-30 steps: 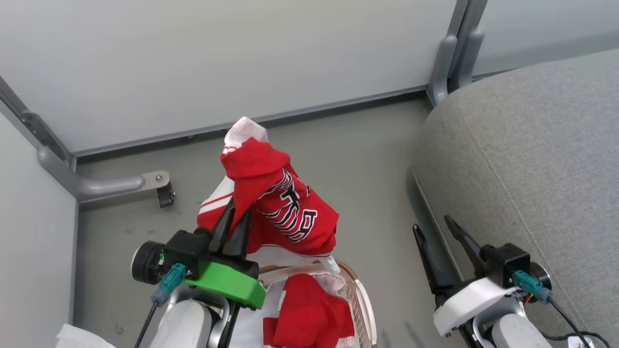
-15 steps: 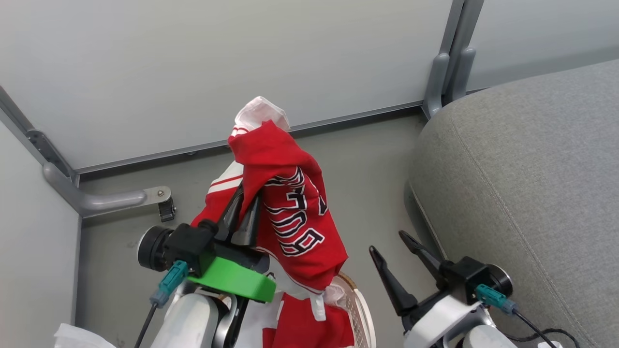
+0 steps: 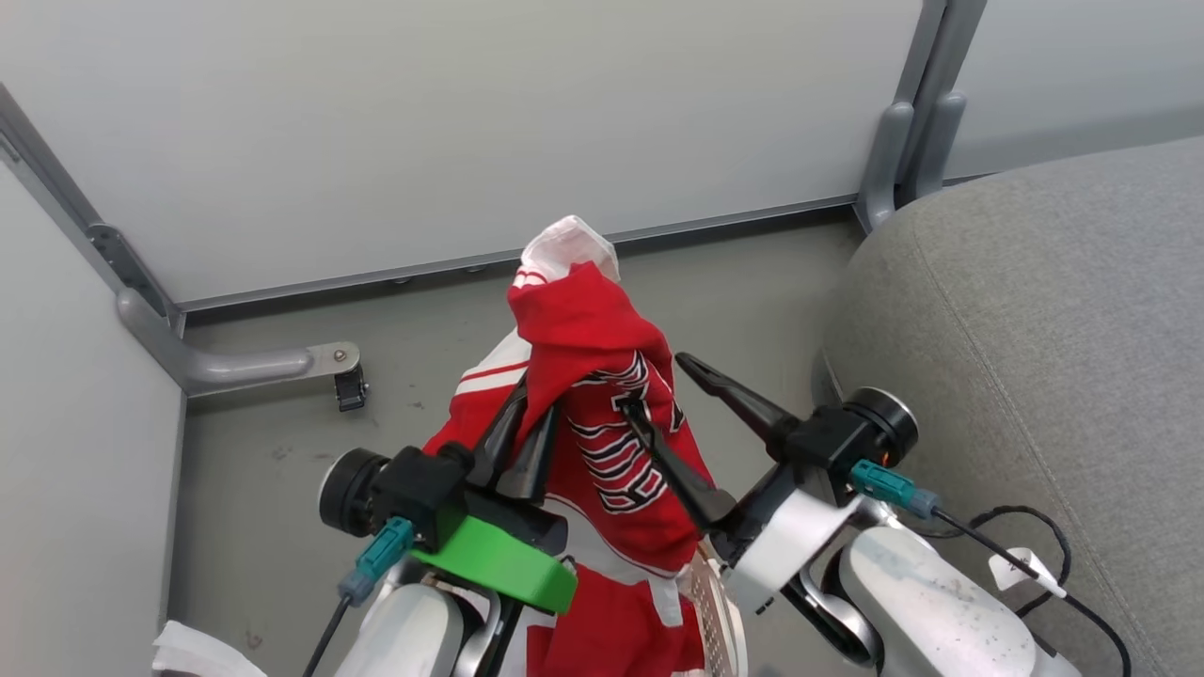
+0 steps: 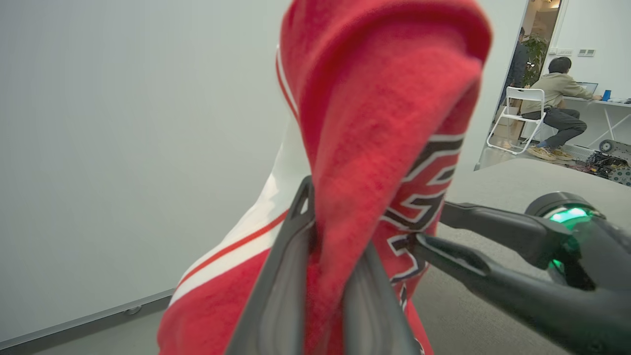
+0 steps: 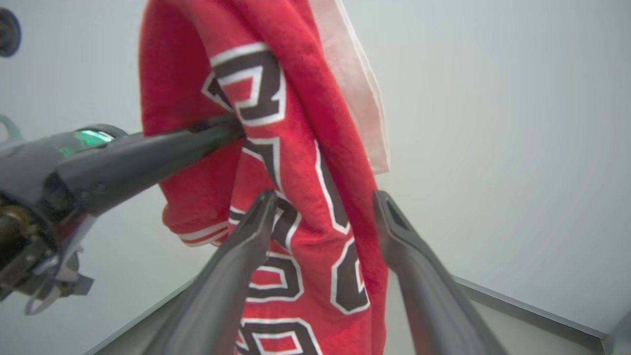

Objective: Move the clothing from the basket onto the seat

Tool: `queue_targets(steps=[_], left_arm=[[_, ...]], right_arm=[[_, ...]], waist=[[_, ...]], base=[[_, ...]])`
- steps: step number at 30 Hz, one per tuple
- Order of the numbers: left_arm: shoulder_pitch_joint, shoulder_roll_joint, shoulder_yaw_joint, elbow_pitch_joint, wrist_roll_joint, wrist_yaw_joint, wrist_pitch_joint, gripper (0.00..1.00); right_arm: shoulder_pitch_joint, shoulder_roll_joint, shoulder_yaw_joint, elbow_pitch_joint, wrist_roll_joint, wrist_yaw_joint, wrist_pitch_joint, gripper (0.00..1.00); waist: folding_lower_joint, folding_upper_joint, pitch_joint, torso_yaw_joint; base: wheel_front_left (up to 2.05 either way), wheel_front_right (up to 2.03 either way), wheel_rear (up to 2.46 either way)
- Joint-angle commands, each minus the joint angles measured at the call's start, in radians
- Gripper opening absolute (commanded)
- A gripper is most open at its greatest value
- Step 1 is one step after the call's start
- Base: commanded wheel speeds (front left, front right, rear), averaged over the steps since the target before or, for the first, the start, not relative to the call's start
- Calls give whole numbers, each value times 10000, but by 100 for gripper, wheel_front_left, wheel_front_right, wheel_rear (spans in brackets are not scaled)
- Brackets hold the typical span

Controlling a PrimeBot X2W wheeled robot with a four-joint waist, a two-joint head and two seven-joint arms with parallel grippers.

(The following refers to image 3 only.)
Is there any grey partition corner post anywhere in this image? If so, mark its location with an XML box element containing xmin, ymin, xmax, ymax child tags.
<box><xmin>854</xmin><ymin>0</ymin><xmax>989</xmax><ymax>233</ymax></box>

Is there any red jersey with white trim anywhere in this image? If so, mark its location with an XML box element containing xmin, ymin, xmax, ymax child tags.
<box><xmin>423</xmin><ymin>214</ymin><xmax>718</xmax><ymax>677</ymax></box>

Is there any grey partition foot bracket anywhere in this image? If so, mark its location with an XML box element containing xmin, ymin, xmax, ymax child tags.
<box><xmin>116</xmin><ymin>287</ymin><xmax>361</xmax><ymax>396</ymax></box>

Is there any teal cable connector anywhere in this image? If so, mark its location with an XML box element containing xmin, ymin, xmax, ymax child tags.
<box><xmin>849</xmin><ymin>459</ymin><xmax>942</xmax><ymax>521</ymax></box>
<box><xmin>337</xmin><ymin>515</ymin><xmax>417</xmax><ymax>607</ymax></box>

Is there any grey fabric sofa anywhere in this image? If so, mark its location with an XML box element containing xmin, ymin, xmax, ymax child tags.
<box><xmin>811</xmin><ymin>136</ymin><xmax>1204</xmax><ymax>677</ymax></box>

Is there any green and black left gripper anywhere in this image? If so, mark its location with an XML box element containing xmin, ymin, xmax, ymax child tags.
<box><xmin>411</xmin><ymin>376</ymin><xmax>578</xmax><ymax>614</ymax></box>

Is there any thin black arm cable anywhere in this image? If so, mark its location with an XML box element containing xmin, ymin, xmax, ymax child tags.
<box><xmin>301</xmin><ymin>594</ymin><xmax>355</xmax><ymax>677</ymax></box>
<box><xmin>917</xmin><ymin>505</ymin><xmax>1134</xmax><ymax>677</ymax></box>

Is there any teal right cable connector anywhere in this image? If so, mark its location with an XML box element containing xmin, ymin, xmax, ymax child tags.
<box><xmin>849</xmin><ymin>459</ymin><xmax>942</xmax><ymax>521</ymax></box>

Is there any grey partition bottom rail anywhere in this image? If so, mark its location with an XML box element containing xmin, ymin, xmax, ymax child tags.
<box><xmin>177</xmin><ymin>193</ymin><xmax>859</xmax><ymax>313</ymax></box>

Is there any black caster wheel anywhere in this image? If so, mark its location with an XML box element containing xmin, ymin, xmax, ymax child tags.
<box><xmin>334</xmin><ymin>365</ymin><xmax>370</xmax><ymax>413</ymax></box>

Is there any white cable tag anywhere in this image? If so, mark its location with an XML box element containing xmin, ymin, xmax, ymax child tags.
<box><xmin>988</xmin><ymin>547</ymin><xmax>1069</xmax><ymax>600</ymax></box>

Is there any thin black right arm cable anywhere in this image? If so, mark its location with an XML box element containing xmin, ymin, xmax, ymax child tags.
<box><xmin>917</xmin><ymin>505</ymin><xmax>1134</xmax><ymax>677</ymax></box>

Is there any white perforated laundry basket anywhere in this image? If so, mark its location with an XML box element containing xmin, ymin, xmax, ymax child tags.
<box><xmin>689</xmin><ymin>553</ymin><xmax>751</xmax><ymax>677</ymax></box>

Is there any teal left cable connector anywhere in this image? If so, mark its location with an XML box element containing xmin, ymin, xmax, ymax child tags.
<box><xmin>337</xmin><ymin>515</ymin><xmax>417</xmax><ymax>607</ymax></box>

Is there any grey partition side frame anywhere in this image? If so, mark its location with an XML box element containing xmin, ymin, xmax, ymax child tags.
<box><xmin>0</xmin><ymin>83</ymin><xmax>185</xmax><ymax>332</ymax></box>

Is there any white crumpled fabric piece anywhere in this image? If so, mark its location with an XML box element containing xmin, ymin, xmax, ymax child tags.
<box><xmin>150</xmin><ymin>619</ymin><xmax>269</xmax><ymax>677</ymax></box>

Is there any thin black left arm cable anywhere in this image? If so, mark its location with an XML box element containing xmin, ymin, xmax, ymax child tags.
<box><xmin>301</xmin><ymin>594</ymin><xmax>355</xmax><ymax>677</ymax></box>

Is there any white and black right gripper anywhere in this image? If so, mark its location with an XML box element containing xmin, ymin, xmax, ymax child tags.
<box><xmin>616</xmin><ymin>353</ymin><xmax>862</xmax><ymax>617</ymax></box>

